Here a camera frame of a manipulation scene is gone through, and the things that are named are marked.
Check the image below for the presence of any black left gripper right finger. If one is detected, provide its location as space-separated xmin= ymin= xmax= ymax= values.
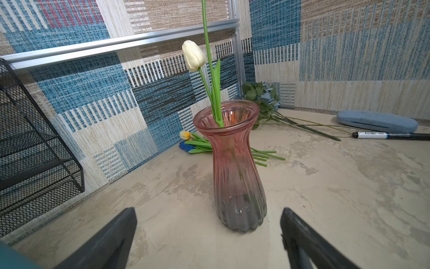
xmin=280 ymin=207 xmax=358 ymax=269

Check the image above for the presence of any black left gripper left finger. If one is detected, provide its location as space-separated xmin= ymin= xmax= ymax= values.
xmin=56 ymin=207 xmax=137 ymax=269

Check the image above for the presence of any pink ribbed glass vase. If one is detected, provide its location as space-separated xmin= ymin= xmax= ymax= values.
xmin=193 ymin=100 xmax=267 ymax=233

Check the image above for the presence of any white tulip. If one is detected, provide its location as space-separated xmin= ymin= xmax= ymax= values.
xmin=182 ymin=40 xmax=217 ymax=119
xmin=201 ymin=0 xmax=224 ymax=128

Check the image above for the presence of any teal cylindrical vase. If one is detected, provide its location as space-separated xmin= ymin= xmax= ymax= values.
xmin=1 ymin=243 xmax=41 ymax=269

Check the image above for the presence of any blue tulip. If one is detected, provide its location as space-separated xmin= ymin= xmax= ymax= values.
xmin=179 ymin=140 xmax=286 ymax=167

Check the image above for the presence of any black white marker pen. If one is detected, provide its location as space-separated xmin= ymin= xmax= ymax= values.
xmin=352 ymin=132 xmax=430 ymax=141

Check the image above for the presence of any blue glasses case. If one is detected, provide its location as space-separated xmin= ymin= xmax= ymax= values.
xmin=337 ymin=110 xmax=418 ymax=133

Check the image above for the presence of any dusty blue hydrangea bunch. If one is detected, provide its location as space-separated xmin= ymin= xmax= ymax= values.
xmin=239 ymin=82 xmax=341 ymax=141

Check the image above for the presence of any black wire mesh shelf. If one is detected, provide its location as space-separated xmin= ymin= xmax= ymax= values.
xmin=1 ymin=59 xmax=85 ymax=236

